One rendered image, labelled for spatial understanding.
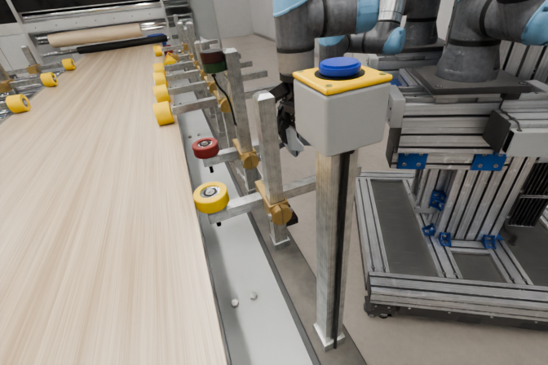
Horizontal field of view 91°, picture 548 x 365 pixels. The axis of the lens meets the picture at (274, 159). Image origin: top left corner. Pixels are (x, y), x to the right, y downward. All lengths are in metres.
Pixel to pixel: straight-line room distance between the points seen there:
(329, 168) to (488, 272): 1.27
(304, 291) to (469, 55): 0.72
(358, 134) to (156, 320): 0.39
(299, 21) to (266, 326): 0.66
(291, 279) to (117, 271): 0.37
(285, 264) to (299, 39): 0.52
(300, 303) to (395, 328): 0.85
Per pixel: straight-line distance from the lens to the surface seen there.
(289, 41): 0.55
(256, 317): 0.77
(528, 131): 0.90
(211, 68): 0.74
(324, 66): 0.27
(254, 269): 0.84
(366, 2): 0.58
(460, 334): 1.57
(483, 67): 0.91
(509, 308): 1.46
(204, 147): 0.85
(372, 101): 0.27
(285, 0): 0.54
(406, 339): 1.48
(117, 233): 0.66
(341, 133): 0.26
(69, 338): 0.55
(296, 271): 0.73
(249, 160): 0.84
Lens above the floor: 1.30
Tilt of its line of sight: 32 degrees down
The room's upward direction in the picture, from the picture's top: 6 degrees counter-clockwise
